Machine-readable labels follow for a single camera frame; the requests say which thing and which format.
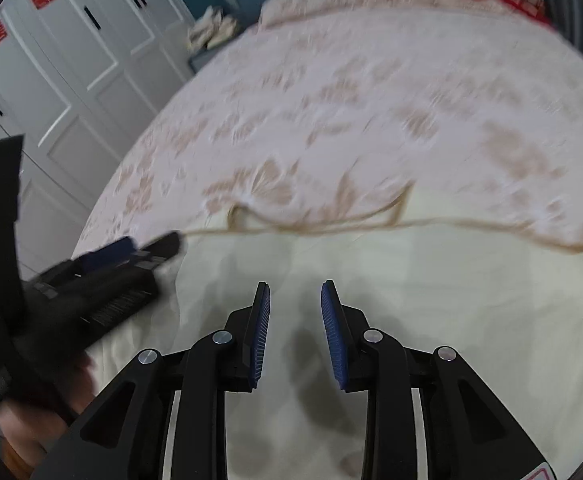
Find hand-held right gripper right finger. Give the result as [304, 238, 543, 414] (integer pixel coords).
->
[320, 280, 557, 480]

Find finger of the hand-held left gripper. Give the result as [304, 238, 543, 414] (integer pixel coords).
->
[134, 231, 183, 268]
[71, 236, 138, 276]

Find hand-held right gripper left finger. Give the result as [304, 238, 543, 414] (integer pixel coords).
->
[34, 282, 271, 480]

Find cream quilted jacket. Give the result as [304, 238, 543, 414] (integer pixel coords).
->
[84, 182, 583, 480]

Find person's left forearm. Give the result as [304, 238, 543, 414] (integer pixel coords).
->
[0, 402, 69, 480]

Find person's left hand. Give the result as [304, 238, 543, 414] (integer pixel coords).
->
[68, 352, 98, 416]

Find white wardrobe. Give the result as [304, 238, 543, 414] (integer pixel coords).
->
[0, 0, 197, 281]

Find grey nightstand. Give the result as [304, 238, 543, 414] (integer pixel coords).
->
[188, 42, 244, 77]

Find pile of cream cloths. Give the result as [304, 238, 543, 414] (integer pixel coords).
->
[188, 6, 240, 52]

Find bed with pink floral cover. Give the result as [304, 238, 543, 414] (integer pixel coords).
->
[68, 0, 583, 281]

